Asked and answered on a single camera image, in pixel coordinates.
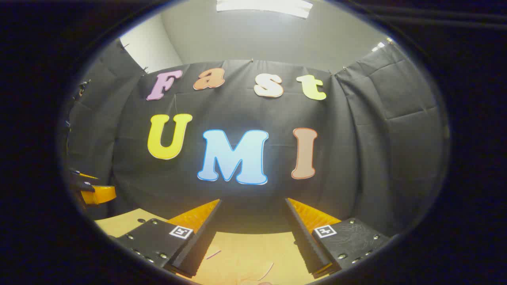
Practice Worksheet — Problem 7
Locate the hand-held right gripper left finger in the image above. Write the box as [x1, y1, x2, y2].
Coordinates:
[113, 199, 223, 278]

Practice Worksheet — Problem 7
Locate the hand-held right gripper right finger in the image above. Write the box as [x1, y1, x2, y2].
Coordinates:
[284, 197, 393, 279]

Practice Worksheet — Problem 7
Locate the orange T-shirt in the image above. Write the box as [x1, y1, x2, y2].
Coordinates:
[198, 243, 305, 285]

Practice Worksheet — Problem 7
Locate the black backdrop cloth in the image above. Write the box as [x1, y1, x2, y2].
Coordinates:
[63, 38, 450, 238]

